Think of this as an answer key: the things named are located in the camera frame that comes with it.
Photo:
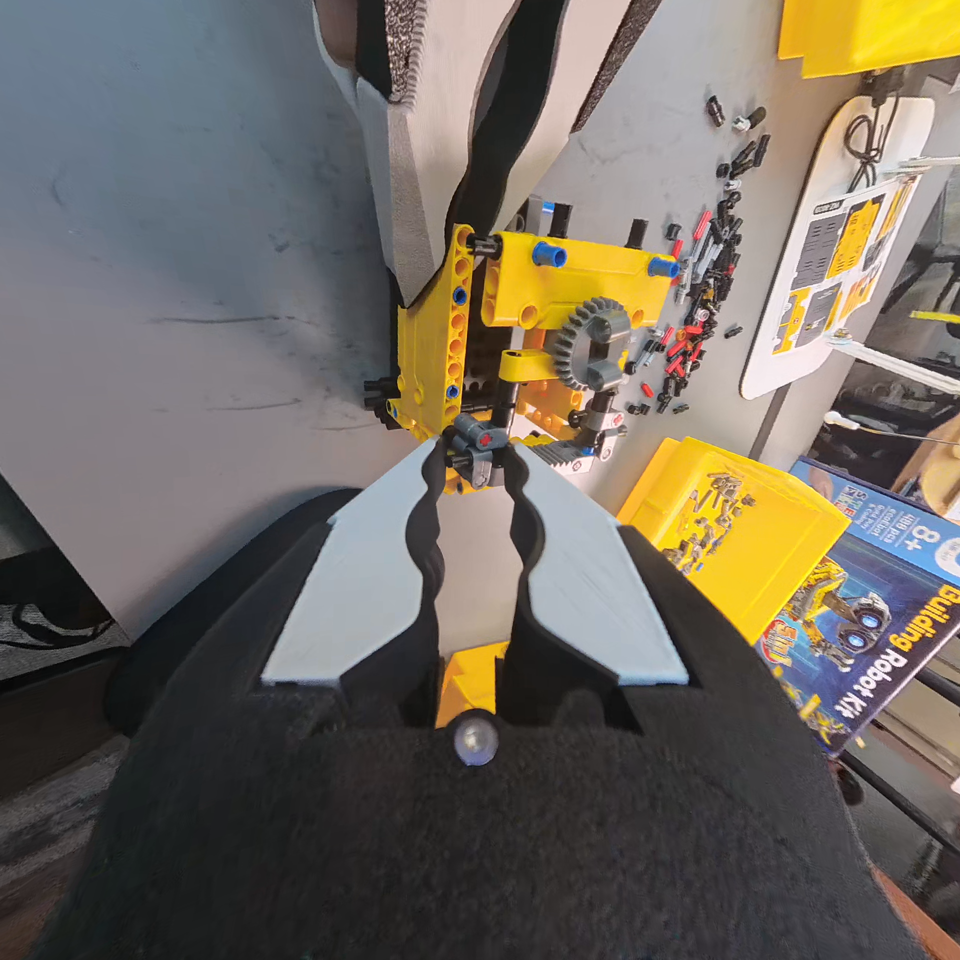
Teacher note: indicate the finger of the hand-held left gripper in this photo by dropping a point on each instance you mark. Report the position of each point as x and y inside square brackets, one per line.
[427, 150]
[570, 67]

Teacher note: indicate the lego sticker sheet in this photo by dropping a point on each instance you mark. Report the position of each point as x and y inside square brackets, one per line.
[840, 255]

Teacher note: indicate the yellow lego robot model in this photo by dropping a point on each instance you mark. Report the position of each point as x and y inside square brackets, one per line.
[585, 262]

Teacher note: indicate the instruction booklet on stand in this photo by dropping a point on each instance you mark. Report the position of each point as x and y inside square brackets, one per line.
[780, 360]

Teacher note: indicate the yellow plastic parts bin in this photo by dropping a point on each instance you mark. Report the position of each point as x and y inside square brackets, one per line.
[780, 540]
[862, 30]

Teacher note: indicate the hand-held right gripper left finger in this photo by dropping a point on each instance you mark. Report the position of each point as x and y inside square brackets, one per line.
[352, 585]

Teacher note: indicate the blue robot kit box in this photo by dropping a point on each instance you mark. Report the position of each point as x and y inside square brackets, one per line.
[885, 622]

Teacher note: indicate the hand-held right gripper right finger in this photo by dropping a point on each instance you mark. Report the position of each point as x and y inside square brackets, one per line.
[592, 600]

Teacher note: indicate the heap of grey lego parts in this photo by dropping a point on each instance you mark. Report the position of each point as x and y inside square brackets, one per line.
[712, 525]

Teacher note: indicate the pile of small lego pins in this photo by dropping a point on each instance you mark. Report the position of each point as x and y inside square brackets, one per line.
[697, 300]

